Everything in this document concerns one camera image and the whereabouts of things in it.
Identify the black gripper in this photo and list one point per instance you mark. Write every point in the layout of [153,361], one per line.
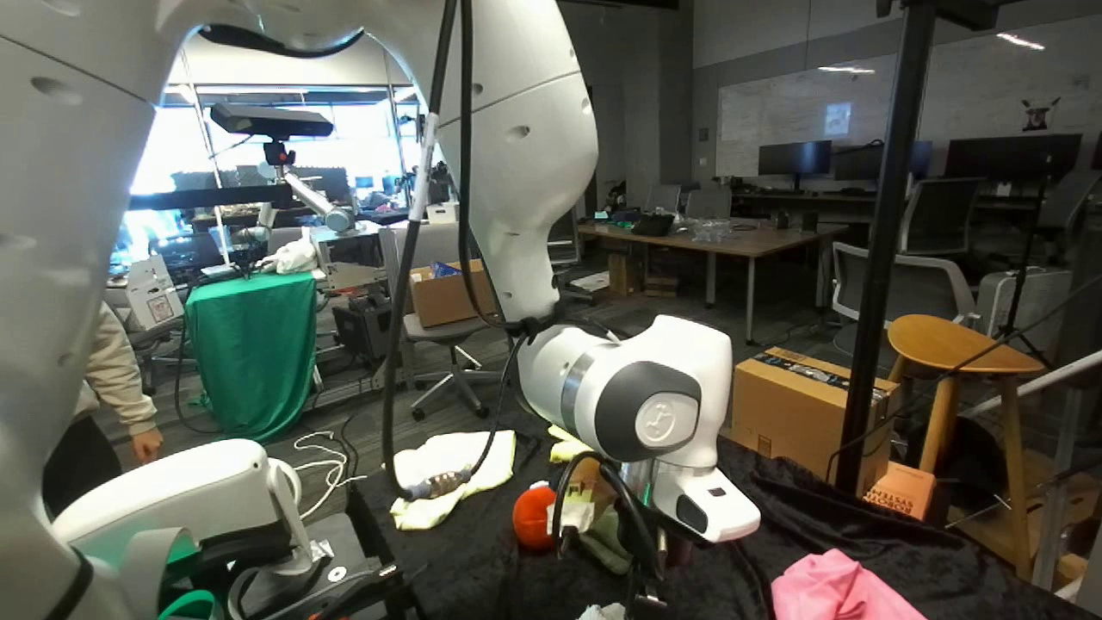
[691,572]

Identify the pink shirt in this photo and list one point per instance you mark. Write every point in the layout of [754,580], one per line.
[838,589]

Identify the red plush radish toy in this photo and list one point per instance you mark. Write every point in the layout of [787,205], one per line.
[535,517]

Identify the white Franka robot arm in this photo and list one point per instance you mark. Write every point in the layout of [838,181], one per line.
[620,400]

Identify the bystander bare hand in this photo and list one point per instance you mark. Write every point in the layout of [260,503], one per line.
[144,444]

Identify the cardboard box with black tape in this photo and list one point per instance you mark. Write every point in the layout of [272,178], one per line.
[803,409]

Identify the black velvet tablecloth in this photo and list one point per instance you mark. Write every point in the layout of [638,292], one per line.
[483,572]

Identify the pale yellow cloth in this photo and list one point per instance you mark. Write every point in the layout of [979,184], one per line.
[460,453]

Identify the gray swivel chair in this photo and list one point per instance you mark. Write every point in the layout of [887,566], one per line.
[460,355]

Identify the wooden desk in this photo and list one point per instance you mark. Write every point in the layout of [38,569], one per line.
[710,238]

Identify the wooden stool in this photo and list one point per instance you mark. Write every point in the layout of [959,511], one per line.
[952,341]

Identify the small cardboard box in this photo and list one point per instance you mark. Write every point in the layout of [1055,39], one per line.
[443,299]

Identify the silver metal pole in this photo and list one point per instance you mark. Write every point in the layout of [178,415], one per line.
[1034,385]

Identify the black vertical pole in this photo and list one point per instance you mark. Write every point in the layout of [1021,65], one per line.
[881,228]

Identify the black equipment case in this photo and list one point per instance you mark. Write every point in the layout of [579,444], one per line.
[366,330]

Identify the black mesh office chair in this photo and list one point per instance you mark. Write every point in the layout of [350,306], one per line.
[942,213]

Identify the green cloth covered table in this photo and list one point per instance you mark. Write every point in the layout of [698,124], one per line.
[253,355]

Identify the silver tripod stand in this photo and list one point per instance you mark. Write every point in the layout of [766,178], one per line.
[390,173]

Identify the white curved plastic cover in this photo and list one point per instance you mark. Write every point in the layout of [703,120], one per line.
[192,495]

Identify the wide black computer monitor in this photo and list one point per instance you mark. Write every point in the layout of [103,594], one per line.
[1011,158]

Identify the ceiling light panel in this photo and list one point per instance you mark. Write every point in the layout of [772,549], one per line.
[1021,43]
[846,72]

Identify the white paper sign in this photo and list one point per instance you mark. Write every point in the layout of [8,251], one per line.
[156,294]

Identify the person in beige sweater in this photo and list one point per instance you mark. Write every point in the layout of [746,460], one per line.
[116,367]

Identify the black sensor bar camera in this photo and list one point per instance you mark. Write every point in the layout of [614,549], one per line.
[268,122]

